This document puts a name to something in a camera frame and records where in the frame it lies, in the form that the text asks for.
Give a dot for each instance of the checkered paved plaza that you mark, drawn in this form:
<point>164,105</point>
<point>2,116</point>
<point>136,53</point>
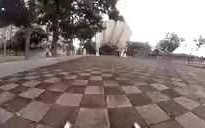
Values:
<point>103,86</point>

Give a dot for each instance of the large white building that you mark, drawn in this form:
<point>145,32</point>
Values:
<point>114,35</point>

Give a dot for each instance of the low dark building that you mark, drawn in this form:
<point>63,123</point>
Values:
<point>138,48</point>

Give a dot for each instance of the row of trees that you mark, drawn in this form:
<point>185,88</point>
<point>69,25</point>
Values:
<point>56,23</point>

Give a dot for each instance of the robot's own part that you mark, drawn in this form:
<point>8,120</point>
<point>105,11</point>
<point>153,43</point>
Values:
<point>136,125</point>
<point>67,125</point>

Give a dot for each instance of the pale concrete strip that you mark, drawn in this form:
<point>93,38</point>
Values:
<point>10,67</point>

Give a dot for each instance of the grass strip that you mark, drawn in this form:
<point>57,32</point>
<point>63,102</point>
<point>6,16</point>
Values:
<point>5,59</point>

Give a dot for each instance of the thin tree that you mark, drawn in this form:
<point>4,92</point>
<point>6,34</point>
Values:
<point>199,41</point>

